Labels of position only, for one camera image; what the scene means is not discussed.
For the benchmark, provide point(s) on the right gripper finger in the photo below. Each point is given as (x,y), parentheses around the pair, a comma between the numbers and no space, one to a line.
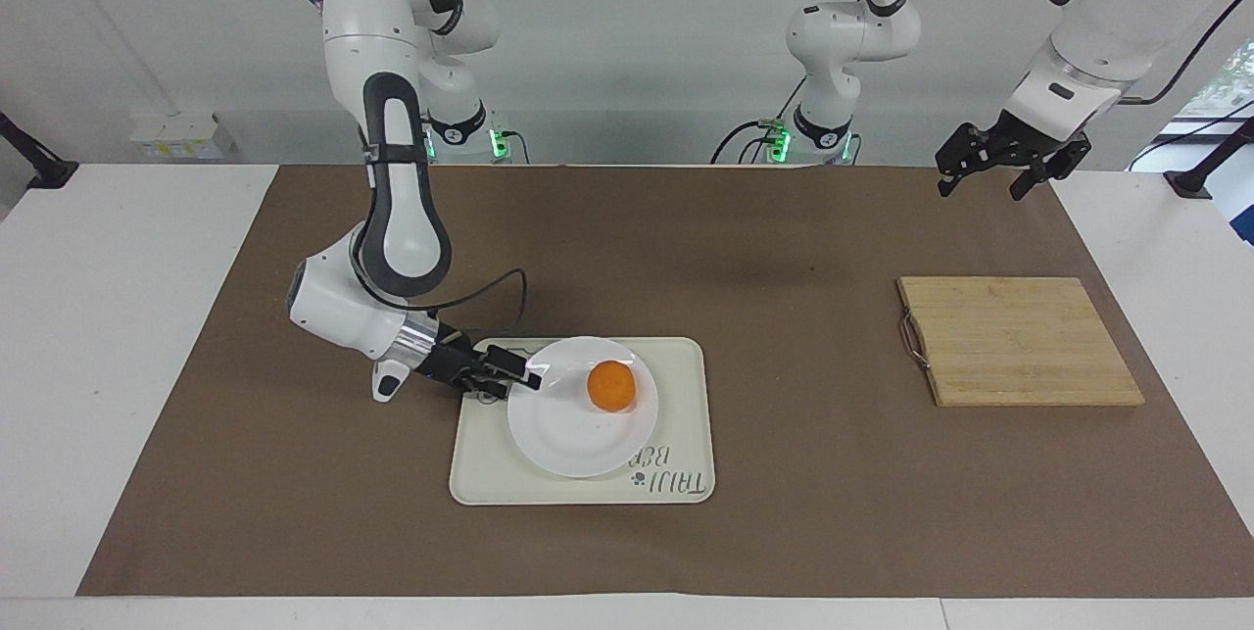
(506,356)
(525,379)

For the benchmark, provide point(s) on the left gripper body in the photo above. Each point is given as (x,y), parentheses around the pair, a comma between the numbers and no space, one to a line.
(1019,144)

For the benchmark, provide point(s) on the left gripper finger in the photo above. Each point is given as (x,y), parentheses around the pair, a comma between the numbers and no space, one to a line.
(955,160)
(1048,171)

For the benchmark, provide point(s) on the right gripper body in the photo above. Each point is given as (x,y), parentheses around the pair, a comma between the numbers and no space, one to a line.
(449,357)

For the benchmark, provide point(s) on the white round plate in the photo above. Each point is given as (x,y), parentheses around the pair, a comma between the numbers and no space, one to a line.
(578,434)

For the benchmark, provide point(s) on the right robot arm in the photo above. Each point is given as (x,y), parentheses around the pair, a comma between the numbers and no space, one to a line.
(353,42)

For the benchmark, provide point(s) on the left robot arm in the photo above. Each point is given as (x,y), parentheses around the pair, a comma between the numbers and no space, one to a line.
(1107,13)

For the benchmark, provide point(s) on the orange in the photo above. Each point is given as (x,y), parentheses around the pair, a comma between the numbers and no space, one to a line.
(612,387)

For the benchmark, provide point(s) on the black stand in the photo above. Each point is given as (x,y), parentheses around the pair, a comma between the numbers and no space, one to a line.
(1210,165)
(34,160)

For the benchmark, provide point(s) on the cream rectangular tray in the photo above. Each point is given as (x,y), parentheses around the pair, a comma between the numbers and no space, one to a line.
(686,414)

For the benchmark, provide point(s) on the wooden cutting board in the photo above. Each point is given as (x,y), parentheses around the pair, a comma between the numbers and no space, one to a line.
(1019,341)

